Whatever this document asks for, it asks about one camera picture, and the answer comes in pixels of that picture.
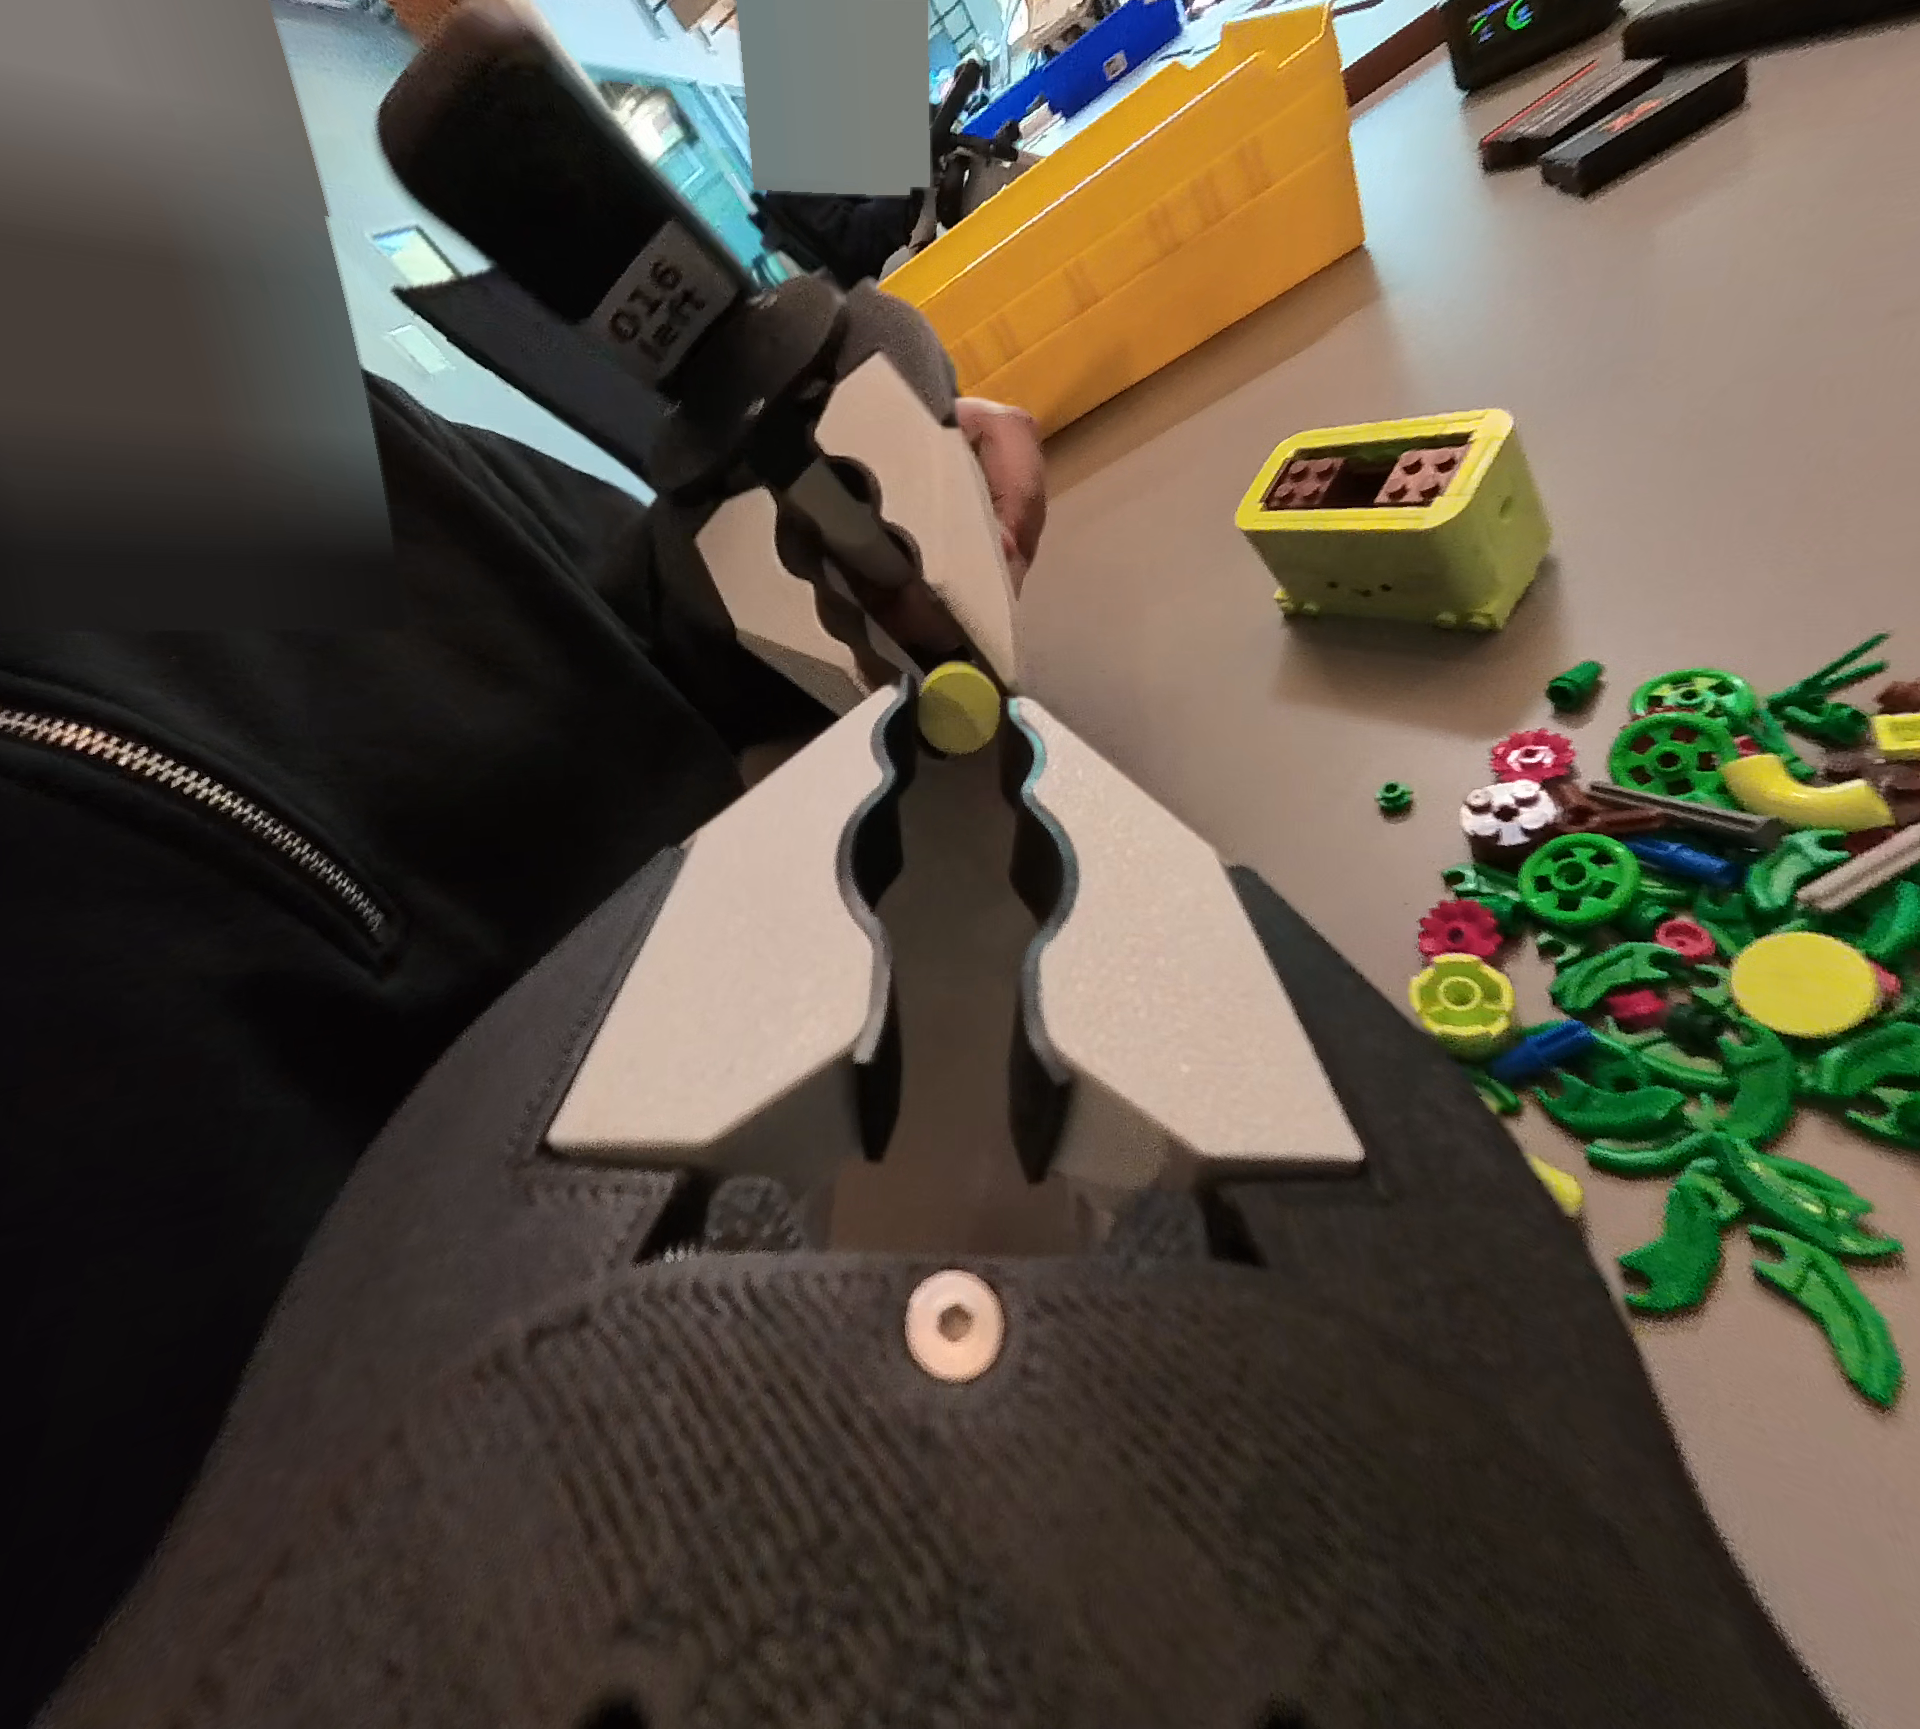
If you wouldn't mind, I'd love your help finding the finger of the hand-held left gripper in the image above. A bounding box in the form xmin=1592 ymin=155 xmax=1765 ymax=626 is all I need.
xmin=693 ymin=486 xmax=920 ymax=720
xmin=814 ymin=352 xmax=1029 ymax=693

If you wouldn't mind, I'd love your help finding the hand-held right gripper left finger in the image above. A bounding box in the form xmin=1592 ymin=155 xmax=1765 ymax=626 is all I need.
xmin=543 ymin=687 xmax=920 ymax=1213

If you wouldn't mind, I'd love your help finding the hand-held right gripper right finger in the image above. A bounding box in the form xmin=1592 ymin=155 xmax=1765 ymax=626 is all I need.
xmin=995 ymin=694 xmax=1369 ymax=1221

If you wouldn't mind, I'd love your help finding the lime round toy piece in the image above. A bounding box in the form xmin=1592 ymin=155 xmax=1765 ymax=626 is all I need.
xmin=914 ymin=661 xmax=1003 ymax=756

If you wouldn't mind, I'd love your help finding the lime toy brick pot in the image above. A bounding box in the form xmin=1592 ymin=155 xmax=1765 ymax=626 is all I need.
xmin=1232 ymin=409 xmax=1555 ymax=632

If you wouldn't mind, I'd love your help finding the person's left forearm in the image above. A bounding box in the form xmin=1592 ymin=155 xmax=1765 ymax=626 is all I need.
xmin=600 ymin=485 xmax=849 ymax=756

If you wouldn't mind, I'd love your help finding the person's left hand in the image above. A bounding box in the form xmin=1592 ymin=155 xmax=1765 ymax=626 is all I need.
xmin=955 ymin=397 xmax=1050 ymax=598

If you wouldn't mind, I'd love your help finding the yellow plastic bin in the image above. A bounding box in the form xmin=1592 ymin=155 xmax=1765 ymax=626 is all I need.
xmin=875 ymin=0 xmax=1367 ymax=445

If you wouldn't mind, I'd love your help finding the blue plastic bin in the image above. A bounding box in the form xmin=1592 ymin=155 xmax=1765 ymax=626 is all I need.
xmin=959 ymin=0 xmax=1190 ymax=139

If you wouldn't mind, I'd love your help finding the person's black jacket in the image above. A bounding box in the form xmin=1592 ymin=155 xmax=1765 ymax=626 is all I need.
xmin=0 ymin=371 xmax=841 ymax=1717

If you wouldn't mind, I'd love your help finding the pile of small toy pieces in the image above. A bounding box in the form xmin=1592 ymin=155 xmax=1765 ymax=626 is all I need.
xmin=1375 ymin=630 xmax=1920 ymax=1413

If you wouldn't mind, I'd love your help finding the small black battery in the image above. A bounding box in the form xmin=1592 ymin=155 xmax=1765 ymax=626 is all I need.
xmin=1476 ymin=52 xmax=1667 ymax=174
xmin=1536 ymin=57 xmax=1751 ymax=201

